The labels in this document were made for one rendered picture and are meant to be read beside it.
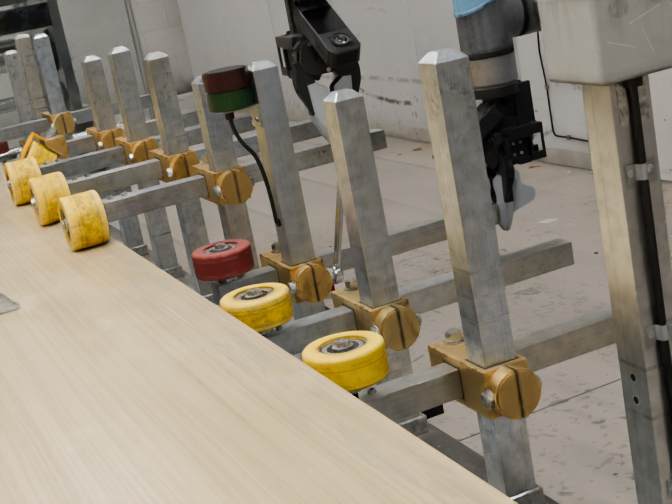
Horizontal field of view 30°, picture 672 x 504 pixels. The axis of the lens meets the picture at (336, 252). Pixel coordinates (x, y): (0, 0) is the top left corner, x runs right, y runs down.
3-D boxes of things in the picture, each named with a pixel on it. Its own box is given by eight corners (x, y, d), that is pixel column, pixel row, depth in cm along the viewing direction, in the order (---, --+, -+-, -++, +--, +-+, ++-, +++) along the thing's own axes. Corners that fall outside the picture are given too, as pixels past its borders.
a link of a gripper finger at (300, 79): (330, 109, 165) (319, 44, 162) (336, 110, 163) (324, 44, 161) (298, 117, 163) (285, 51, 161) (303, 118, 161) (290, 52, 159)
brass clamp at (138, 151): (147, 157, 242) (141, 131, 241) (166, 164, 230) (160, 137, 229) (116, 164, 240) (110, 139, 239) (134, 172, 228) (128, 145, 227)
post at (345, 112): (419, 473, 152) (349, 86, 140) (433, 483, 149) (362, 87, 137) (394, 483, 151) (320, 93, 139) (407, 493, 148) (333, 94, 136)
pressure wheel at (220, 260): (254, 310, 174) (237, 231, 171) (274, 323, 167) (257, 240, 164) (200, 327, 171) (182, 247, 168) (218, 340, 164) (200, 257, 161)
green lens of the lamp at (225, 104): (246, 100, 163) (242, 83, 163) (262, 102, 158) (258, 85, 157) (203, 110, 161) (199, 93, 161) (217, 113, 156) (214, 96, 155)
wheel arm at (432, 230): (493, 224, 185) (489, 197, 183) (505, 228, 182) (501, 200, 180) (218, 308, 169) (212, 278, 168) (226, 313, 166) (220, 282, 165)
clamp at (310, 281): (298, 278, 177) (291, 244, 176) (336, 297, 165) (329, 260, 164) (261, 289, 175) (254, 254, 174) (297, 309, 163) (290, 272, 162)
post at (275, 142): (334, 398, 174) (266, 57, 162) (344, 405, 171) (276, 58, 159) (311, 406, 173) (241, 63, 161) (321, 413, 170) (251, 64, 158)
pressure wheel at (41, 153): (36, 184, 258) (53, 149, 259) (43, 189, 251) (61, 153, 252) (9, 171, 256) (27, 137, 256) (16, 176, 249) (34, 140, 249)
